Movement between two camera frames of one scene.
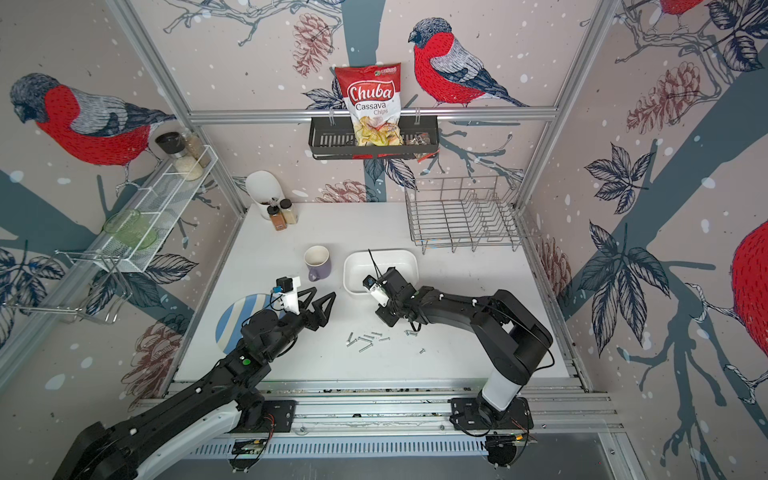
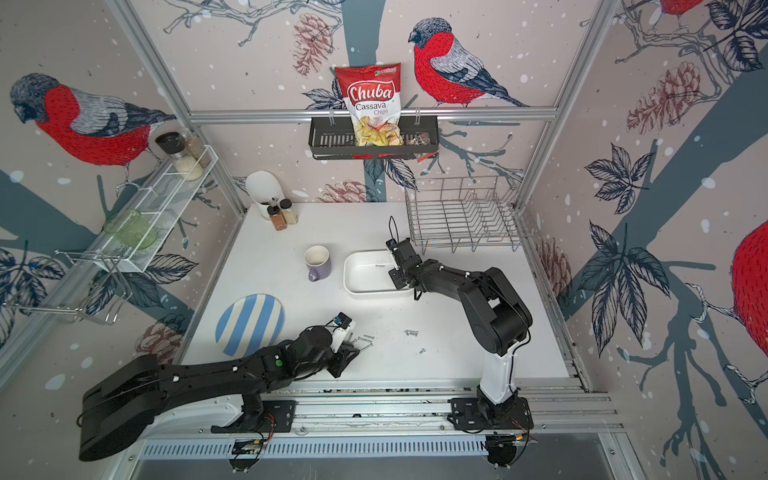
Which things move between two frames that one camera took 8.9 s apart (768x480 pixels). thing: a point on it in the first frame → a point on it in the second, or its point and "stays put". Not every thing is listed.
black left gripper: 319,318 → 344,360
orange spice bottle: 277,218 stays put
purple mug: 317,259 stays put
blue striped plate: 234,316 stays put
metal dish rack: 464,211 stays put
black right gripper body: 389,313 → 397,278
